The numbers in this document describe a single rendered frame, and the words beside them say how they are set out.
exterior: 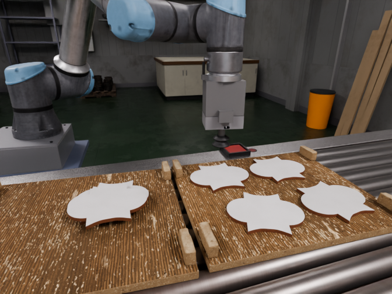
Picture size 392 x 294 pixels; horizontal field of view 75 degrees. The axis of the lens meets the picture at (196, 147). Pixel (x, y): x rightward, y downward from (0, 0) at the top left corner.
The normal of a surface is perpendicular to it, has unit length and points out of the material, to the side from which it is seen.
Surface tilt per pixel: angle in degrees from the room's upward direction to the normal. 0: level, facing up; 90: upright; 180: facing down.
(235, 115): 90
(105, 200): 0
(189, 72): 90
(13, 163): 90
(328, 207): 0
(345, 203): 0
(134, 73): 90
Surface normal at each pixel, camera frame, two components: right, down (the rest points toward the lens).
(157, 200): 0.00, -0.93
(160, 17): 0.79, 0.14
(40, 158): 0.25, 0.36
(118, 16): -0.60, 0.29
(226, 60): 0.01, 0.37
